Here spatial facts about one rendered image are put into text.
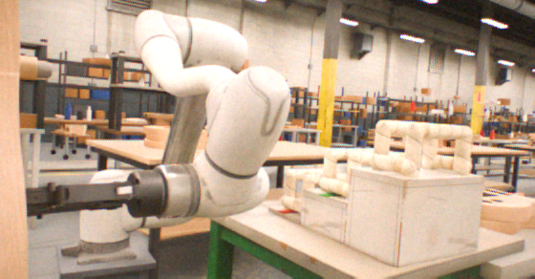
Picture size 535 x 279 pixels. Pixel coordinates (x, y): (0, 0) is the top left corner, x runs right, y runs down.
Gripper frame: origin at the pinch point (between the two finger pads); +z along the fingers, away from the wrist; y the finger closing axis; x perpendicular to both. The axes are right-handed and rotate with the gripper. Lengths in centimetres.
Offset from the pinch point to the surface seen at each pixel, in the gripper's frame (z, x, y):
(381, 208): -63, -8, -10
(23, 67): -1.2, 17.4, -6.1
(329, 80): -742, 313, 618
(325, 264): -52, -17, -4
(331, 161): -69, 5, 7
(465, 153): -84, 1, -19
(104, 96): -284, 341, 912
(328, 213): -64, -7, 6
